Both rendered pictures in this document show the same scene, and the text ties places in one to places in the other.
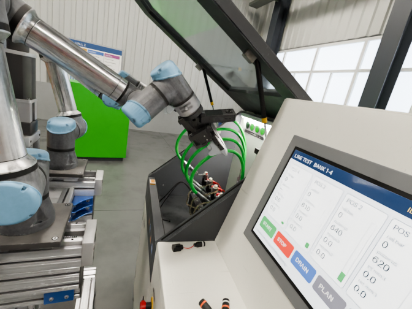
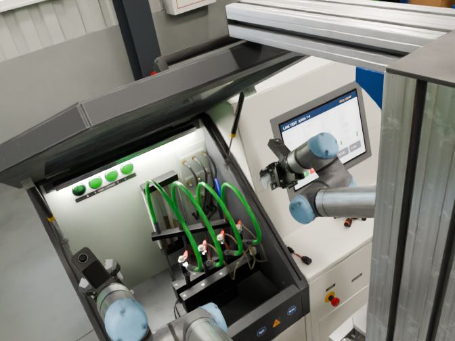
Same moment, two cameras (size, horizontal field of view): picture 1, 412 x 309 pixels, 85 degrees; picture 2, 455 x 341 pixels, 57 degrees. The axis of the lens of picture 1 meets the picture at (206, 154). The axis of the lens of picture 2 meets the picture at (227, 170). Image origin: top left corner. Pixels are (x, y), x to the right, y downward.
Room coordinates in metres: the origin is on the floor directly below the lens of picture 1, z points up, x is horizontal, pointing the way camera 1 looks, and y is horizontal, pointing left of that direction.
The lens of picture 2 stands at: (1.07, 1.06, 2.17)
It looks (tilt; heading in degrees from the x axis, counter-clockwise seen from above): 34 degrees down; 261
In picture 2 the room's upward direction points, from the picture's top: 10 degrees counter-clockwise
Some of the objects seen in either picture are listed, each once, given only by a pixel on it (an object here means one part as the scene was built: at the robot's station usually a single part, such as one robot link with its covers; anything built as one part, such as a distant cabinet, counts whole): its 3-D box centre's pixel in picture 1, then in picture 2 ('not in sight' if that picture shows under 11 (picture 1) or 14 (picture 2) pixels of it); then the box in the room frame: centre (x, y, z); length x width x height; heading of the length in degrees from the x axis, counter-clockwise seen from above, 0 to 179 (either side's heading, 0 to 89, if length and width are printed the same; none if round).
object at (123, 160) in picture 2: (265, 121); (129, 155); (1.20, -0.27, 1.43); 0.54 x 0.03 x 0.02; 19
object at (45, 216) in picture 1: (25, 206); not in sight; (0.60, 0.50, 1.09); 0.15 x 0.15 x 0.10
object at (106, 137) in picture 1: (97, 121); not in sight; (4.14, 2.10, 0.65); 0.95 x 0.86 x 1.30; 122
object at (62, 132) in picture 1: (62, 132); not in sight; (1.06, 0.71, 1.20); 0.13 x 0.12 x 0.14; 12
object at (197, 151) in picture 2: not in sight; (198, 178); (0.97, -0.35, 1.20); 0.13 x 0.03 x 0.31; 19
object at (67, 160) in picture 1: (61, 155); not in sight; (1.05, 0.70, 1.09); 0.15 x 0.15 x 0.10
